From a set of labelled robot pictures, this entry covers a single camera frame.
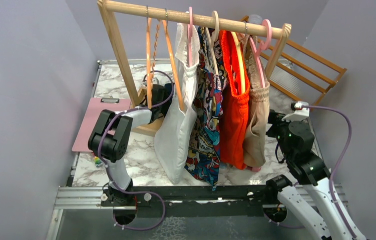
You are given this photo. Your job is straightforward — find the orange red shorts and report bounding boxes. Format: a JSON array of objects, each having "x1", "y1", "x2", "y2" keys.
[{"x1": 219, "y1": 30, "x2": 250, "y2": 170}]

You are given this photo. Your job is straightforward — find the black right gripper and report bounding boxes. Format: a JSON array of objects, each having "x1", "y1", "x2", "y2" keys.
[{"x1": 255, "y1": 108, "x2": 301, "y2": 160}]

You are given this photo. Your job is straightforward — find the comic print shorts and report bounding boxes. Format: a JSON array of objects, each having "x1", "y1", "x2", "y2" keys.
[{"x1": 185, "y1": 26, "x2": 228, "y2": 190}]

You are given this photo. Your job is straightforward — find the pink hanger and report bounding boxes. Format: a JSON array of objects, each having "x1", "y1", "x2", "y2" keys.
[
  {"x1": 187, "y1": 6, "x2": 193, "y2": 67},
  {"x1": 249, "y1": 19, "x2": 272, "y2": 88}
]

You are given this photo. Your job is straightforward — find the wooden clothes rack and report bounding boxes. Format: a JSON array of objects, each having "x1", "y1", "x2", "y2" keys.
[{"x1": 97, "y1": 0, "x2": 292, "y2": 107}]

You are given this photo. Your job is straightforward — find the pink cylindrical bottle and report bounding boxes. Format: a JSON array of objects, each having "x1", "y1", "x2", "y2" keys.
[{"x1": 246, "y1": 166, "x2": 261, "y2": 173}]

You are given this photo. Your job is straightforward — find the clear paperclip jar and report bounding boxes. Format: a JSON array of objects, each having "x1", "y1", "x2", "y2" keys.
[{"x1": 247, "y1": 14, "x2": 263, "y2": 25}]

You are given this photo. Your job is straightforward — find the pink hanger left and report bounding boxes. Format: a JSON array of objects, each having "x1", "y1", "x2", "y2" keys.
[{"x1": 187, "y1": 6, "x2": 193, "y2": 67}]

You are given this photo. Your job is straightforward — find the pink clipboard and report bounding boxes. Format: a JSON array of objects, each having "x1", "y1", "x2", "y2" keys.
[{"x1": 72, "y1": 97, "x2": 131, "y2": 152}]

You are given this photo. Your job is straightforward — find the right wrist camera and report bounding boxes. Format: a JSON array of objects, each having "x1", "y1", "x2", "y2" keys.
[{"x1": 282, "y1": 101, "x2": 310, "y2": 122}]

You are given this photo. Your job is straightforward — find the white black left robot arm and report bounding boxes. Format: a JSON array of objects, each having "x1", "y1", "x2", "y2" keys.
[{"x1": 88, "y1": 83, "x2": 174, "y2": 206}]

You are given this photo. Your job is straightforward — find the yellow hanger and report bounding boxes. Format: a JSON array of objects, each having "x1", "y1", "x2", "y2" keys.
[{"x1": 230, "y1": 31, "x2": 246, "y2": 94}]

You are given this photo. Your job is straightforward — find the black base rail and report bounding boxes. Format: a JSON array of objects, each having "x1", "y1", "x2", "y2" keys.
[{"x1": 101, "y1": 183, "x2": 298, "y2": 220}]

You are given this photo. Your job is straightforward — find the orange twisted hanger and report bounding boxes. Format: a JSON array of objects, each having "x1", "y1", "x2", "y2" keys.
[{"x1": 146, "y1": 6, "x2": 161, "y2": 110}]

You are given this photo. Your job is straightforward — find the beige shorts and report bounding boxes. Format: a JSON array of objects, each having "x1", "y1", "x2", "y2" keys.
[{"x1": 243, "y1": 36, "x2": 270, "y2": 167}]

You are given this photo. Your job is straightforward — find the orange wooden hanger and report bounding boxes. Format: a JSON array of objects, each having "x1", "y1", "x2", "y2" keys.
[{"x1": 162, "y1": 9, "x2": 184, "y2": 111}]

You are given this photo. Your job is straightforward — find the pink hanger right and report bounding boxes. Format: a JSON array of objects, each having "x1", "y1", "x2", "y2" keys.
[{"x1": 249, "y1": 19, "x2": 272, "y2": 88}]

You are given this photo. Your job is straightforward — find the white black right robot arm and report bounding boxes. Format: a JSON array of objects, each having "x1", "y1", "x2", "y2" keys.
[{"x1": 264, "y1": 110, "x2": 366, "y2": 240}]

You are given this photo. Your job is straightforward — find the white shorts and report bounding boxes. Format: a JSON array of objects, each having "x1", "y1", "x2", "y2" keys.
[{"x1": 154, "y1": 23, "x2": 200, "y2": 184}]

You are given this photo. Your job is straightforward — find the wooden slatted shelf rack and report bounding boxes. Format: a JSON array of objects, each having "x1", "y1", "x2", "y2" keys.
[{"x1": 239, "y1": 15, "x2": 347, "y2": 106}]

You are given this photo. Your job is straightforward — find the beige wooden hanger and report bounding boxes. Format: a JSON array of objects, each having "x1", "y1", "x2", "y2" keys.
[{"x1": 206, "y1": 10, "x2": 219, "y2": 76}]

